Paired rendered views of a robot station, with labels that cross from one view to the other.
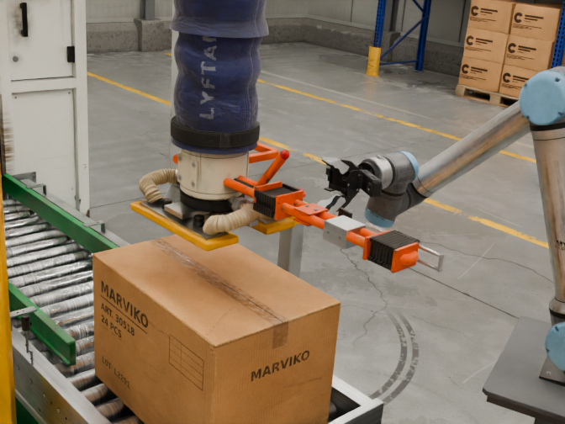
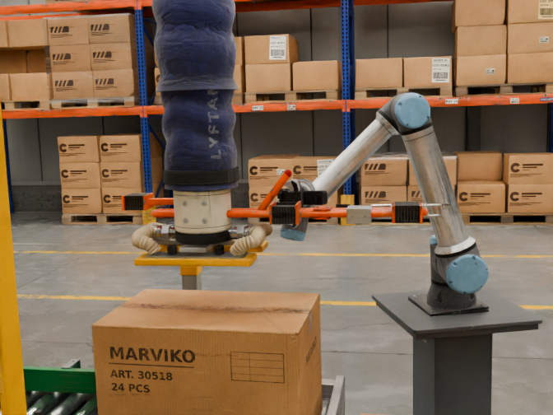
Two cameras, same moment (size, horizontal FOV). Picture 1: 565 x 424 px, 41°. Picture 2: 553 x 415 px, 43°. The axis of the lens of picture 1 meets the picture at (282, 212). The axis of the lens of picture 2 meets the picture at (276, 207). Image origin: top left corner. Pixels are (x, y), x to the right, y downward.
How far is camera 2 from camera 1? 1.27 m
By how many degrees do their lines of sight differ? 37
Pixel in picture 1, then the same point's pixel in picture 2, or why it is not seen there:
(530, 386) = (433, 320)
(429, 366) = not seen: hidden behind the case
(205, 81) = (211, 128)
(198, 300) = (234, 319)
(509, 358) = (401, 314)
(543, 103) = (415, 112)
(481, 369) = not seen: hidden behind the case
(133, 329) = (169, 373)
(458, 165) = (338, 181)
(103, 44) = not seen: outside the picture
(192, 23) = (199, 81)
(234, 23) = (228, 78)
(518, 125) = (377, 141)
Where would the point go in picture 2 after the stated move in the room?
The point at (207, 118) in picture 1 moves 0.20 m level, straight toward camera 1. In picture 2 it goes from (216, 158) to (264, 160)
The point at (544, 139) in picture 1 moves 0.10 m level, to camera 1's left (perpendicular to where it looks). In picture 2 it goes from (418, 137) to (398, 138)
